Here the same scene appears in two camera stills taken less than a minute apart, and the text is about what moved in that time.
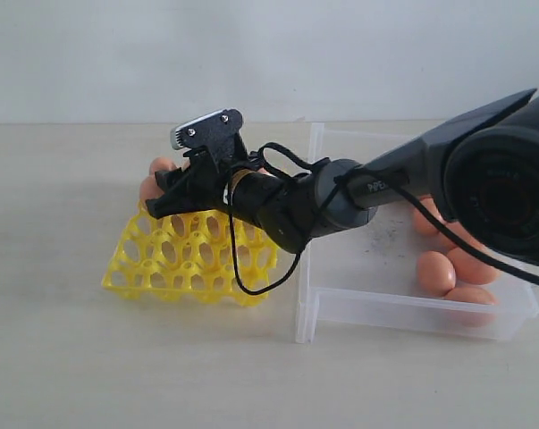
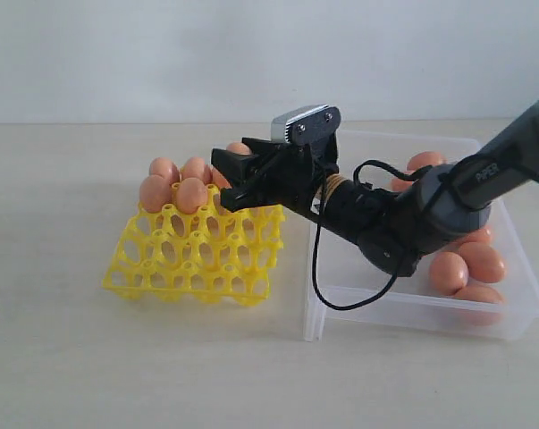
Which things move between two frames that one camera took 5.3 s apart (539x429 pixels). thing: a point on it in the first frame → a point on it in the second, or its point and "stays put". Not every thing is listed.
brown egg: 149,188 stays put
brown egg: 470,268 → 484,263
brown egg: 162,164 stays put
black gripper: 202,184 → 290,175
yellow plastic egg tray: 188,256 stays put
